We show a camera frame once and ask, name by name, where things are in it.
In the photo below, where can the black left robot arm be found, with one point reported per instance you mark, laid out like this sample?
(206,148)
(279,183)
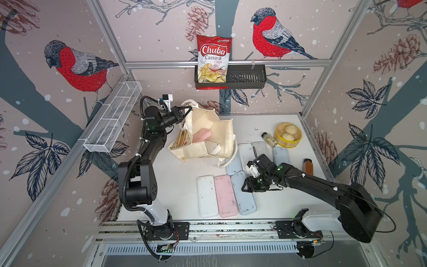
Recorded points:
(136,178)

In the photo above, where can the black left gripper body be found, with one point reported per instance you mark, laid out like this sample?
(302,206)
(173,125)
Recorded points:
(174,118)

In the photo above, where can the orange sauce bottle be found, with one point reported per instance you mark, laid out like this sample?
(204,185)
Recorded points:
(308,167)

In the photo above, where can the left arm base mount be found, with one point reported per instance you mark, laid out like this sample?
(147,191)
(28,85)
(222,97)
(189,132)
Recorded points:
(170,231)

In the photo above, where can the yellow bamboo steamer basket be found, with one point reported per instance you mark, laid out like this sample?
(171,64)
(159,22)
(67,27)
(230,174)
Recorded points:
(280,129)

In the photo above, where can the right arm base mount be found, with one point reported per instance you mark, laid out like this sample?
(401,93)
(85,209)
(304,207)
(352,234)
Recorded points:
(294,228)

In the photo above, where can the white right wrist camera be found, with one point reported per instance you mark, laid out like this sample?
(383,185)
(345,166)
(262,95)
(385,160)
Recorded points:
(252,170)

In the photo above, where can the steamed bun lower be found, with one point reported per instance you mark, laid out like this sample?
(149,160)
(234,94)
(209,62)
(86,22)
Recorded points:
(288,137)

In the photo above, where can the white pencil case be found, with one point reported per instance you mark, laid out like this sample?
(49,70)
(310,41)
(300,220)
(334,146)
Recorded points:
(208,206)
(247,154)

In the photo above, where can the glass spice jar black lid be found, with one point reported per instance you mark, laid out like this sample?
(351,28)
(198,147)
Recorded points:
(269,139)

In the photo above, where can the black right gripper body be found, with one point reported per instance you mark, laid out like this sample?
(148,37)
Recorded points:
(259,183)

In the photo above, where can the white wire mesh shelf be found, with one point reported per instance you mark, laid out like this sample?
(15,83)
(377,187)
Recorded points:
(107,129)

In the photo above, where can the grey pencil case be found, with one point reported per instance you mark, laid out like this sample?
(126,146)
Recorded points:
(280,155)

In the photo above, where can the cream canvas tote bag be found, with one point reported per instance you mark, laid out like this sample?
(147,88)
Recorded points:
(222,132)

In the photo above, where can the red Chuba cassava chips bag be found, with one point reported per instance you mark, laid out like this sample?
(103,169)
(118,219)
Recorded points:
(213,55)

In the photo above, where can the pink pencil case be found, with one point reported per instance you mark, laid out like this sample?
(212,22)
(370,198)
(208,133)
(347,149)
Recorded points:
(225,196)

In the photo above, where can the cream pencil case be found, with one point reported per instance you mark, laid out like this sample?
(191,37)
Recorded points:
(260,148)

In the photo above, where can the light blue pencil case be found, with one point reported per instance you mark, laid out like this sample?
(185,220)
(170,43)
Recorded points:
(234,166)

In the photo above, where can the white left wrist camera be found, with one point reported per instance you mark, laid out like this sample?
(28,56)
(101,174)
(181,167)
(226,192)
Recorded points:
(167,100)

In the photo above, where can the aluminium front rail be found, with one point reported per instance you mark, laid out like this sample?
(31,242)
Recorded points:
(208,231)

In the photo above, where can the steamed bun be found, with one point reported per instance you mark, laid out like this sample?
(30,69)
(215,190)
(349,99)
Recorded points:
(291,129)
(288,137)

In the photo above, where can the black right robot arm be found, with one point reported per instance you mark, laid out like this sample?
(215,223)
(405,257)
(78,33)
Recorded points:
(359,215)

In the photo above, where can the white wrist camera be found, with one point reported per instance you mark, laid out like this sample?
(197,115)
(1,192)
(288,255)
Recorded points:
(167,100)
(252,170)

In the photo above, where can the steamed bun upper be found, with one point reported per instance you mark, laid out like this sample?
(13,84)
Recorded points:
(291,129)

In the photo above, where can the black wall-mounted basket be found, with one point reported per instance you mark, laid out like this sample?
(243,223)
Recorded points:
(238,77)

